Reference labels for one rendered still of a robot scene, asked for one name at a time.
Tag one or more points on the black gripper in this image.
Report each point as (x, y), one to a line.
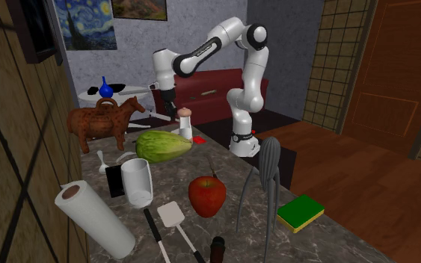
(168, 96)

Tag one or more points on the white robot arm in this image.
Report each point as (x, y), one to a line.
(254, 69)

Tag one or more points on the white shaker with beige top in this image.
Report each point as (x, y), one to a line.
(185, 125)

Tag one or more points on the white round table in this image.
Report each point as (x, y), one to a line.
(130, 95)

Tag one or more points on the dark red sofa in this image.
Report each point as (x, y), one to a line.
(210, 91)

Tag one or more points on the green melon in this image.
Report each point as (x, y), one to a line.
(161, 146)

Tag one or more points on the small red flat object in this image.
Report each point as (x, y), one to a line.
(199, 140)

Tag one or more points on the white curved utensil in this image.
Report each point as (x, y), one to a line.
(124, 156)

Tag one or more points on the brown horse figure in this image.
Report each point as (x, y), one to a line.
(97, 122)

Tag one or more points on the white cup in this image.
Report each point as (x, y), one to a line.
(136, 182)

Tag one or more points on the white spoon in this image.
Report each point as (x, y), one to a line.
(103, 167)

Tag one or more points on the black flat square object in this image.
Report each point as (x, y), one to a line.
(114, 182)

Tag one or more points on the red apple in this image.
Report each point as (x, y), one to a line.
(207, 196)

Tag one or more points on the grey tripod citrus juicer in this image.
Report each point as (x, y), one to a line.
(268, 160)

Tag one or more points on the white paper towel roll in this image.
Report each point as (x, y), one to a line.
(93, 216)

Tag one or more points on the green and yellow sponge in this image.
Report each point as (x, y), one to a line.
(299, 211)

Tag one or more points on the brown wooden door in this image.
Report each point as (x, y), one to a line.
(396, 72)

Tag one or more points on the landscape wall picture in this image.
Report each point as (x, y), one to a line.
(141, 9)

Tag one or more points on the starry night wall picture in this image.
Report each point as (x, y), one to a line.
(86, 25)

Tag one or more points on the dark framed wall picture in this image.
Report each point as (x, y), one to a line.
(35, 29)

